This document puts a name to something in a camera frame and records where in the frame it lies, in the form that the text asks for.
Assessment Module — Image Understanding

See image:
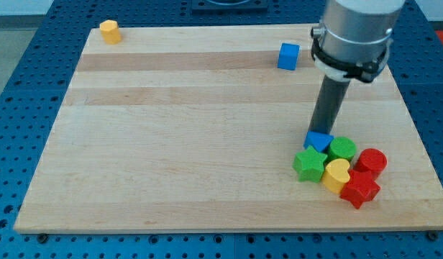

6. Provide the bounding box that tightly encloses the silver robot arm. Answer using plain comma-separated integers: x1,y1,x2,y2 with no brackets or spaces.
310,0,405,83

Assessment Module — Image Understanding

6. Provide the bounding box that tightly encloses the blue cube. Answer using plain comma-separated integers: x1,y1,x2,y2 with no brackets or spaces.
277,43,300,71

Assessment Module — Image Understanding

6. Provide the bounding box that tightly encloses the wooden board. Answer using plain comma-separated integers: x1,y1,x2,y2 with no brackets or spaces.
14,24,443,234

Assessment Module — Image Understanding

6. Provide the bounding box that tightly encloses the green star block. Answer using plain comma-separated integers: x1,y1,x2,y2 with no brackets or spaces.
292,146,327,183

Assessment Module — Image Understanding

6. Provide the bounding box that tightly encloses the blue triangle block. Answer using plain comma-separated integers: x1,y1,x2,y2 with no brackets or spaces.
303,131,334,153

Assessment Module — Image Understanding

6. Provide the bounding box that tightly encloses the dark grey pointer rod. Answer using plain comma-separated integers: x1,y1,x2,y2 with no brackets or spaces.
308,76,350,134

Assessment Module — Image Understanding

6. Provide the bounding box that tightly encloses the green cylinder block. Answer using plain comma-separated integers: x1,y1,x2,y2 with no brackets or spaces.
327,137,357,162

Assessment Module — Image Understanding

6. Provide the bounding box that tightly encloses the yellow heart block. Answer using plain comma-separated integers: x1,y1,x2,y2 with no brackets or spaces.
321,158,350,194

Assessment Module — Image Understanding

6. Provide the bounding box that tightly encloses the yellow hexagonal block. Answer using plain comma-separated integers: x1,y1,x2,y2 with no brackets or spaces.
99,19,122,45

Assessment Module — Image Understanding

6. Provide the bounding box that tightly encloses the red star block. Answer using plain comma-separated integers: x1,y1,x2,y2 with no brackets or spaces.
339,169,381,209

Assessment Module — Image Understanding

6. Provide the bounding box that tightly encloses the red cylinder block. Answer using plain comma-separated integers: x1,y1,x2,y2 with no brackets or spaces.
354,148,388,180

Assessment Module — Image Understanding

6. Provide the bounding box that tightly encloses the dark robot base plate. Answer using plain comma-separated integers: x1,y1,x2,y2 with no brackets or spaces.
191,0,269,14

